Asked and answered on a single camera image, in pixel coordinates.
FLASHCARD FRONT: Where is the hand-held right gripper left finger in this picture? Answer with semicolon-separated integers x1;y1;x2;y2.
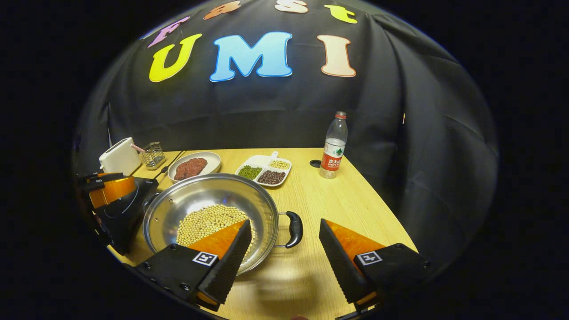
136;219;252;312

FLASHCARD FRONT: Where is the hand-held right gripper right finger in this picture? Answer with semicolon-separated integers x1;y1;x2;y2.
318;218;431;307

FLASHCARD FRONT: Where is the black induction cooktop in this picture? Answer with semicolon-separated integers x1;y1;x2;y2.
93;176;160;256

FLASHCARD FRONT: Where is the heap of soybeans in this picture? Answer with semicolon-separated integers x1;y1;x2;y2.
176;204;254;258

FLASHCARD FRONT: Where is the steel pot with black handles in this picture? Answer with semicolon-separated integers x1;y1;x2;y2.
142;173;304;276

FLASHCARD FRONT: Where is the white toaster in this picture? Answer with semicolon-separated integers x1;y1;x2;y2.
99;137;143;176

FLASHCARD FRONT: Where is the red steak piece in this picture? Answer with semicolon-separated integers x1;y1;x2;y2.
174;162;194;181
187;157;208;176

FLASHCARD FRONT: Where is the white divided bean dish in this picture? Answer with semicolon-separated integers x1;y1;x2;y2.
235;151;293;187

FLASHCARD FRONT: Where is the white round plate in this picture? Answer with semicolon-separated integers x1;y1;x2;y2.
168;151;221;183

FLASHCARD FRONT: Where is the clear water bottle red label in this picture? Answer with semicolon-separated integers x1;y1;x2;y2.
319;111;349;179

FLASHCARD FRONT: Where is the black backdrop cloth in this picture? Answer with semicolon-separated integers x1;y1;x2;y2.
73;0;498;267

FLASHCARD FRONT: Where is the wire mesh holder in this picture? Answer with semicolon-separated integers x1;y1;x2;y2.
142;142;166;170

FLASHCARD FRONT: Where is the black power cable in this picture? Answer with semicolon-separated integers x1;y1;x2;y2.
153;151;187;178

